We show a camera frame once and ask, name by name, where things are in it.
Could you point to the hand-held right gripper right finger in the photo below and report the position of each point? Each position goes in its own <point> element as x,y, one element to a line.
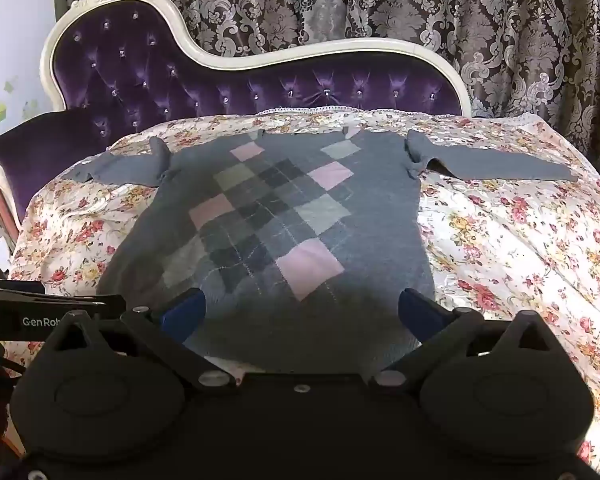
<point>419,311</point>

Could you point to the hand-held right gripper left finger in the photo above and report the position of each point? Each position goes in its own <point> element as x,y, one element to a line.
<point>184,312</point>

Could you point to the grey argyle knit sweater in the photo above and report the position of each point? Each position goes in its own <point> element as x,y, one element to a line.
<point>280,220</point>

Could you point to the floral printed blanket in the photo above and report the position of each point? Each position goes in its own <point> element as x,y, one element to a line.
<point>505,240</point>

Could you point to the purple tufted headboard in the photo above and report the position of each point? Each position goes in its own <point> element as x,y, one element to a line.
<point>130,80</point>

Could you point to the brown damask curtain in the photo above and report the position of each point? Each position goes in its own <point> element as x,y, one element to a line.
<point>430,5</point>

